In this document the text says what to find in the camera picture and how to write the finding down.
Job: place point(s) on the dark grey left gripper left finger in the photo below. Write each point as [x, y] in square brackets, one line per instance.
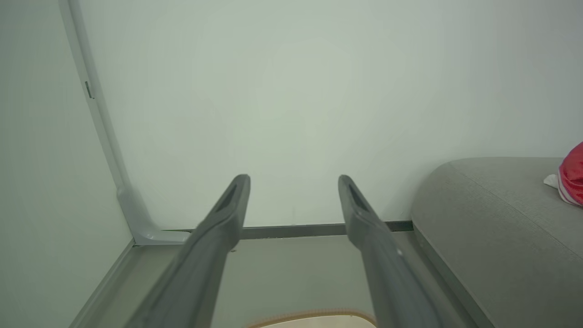
[205, 264]

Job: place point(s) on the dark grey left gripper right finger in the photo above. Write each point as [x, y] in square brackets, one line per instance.
[387, 273]

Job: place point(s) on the red white-trimmed garment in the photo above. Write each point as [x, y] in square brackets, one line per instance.
[574, 177]

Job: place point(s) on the grey fabric sofa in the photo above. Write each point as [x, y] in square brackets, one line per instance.
[501, 250]

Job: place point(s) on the cream perforated laundry basket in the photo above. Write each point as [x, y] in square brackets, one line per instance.
[319, 322]

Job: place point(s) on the dark grey baseboard strip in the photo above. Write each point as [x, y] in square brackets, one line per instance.
[291, 231]

